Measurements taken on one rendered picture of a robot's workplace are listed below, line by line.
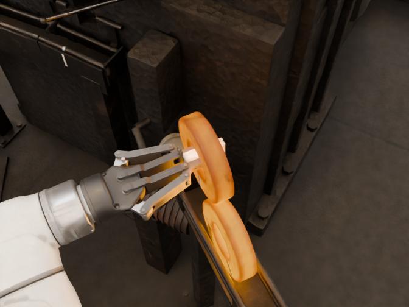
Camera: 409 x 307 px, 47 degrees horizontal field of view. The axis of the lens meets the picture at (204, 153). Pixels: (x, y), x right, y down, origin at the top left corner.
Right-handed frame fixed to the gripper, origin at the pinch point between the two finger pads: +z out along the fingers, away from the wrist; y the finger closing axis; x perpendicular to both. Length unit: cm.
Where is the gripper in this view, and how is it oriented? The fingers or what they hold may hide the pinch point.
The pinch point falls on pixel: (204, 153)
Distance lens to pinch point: 77.1
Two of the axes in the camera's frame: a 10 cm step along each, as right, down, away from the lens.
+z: 9.0, -3.8, 1.9
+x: -0.5, -5.4, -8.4
